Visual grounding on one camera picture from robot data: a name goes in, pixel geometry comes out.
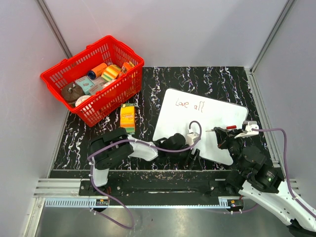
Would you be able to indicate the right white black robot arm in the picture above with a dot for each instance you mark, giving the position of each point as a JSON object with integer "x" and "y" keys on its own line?
{"x": 266, "y": 185}

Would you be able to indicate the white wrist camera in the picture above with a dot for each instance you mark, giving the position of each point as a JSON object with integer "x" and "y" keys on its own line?
{"x": 249, "y": 128}
{"x": 192, "y": 138}

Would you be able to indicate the stacked colourful sponge pack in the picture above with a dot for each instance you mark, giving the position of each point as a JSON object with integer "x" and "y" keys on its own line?
{"x": 127, "y": 117}

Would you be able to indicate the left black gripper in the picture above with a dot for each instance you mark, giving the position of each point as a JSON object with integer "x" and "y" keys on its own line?
{"x": 189, "y": 164}

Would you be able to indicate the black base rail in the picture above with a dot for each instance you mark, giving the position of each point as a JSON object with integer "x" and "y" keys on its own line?
{"x": 206, "y": 182}

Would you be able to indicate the red capped whiteboard marker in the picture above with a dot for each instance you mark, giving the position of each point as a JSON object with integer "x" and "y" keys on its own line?
{"x": 219, "y": 128}

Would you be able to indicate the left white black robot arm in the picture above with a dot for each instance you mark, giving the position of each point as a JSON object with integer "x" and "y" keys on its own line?
{"x": 110, "y": 149}

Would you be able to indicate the white round container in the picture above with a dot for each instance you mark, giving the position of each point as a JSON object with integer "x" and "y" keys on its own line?
{"x": 81, "y": 99}

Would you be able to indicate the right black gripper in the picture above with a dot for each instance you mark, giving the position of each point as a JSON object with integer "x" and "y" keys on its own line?
{"x": 223, "y": 137}

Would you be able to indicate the brown round donut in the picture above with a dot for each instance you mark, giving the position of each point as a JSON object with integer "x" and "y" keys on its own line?
{"x": 72, "y": 92}

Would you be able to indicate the pink white packet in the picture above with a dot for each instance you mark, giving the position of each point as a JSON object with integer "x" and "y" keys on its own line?
{"x": 99, "y": 84}

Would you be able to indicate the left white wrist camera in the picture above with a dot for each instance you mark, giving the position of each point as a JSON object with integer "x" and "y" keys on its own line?
{"x": 192, "y": 138}

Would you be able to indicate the orange snack box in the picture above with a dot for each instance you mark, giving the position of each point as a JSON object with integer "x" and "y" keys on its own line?
{"x": 126, "y": 67}

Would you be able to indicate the red plastic shopping basket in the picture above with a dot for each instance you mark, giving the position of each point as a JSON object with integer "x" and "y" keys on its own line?
{"x": 100, "y": 105}

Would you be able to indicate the teal small box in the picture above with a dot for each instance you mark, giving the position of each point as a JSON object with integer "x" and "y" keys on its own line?
{"x": 85, "y": 83}

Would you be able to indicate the white whiteboard black frame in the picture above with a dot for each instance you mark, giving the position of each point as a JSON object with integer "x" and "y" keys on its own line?
{"x": 180, "y": 108}

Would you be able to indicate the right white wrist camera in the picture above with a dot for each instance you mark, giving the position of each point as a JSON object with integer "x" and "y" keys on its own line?
{"x": 249, "y": 128}

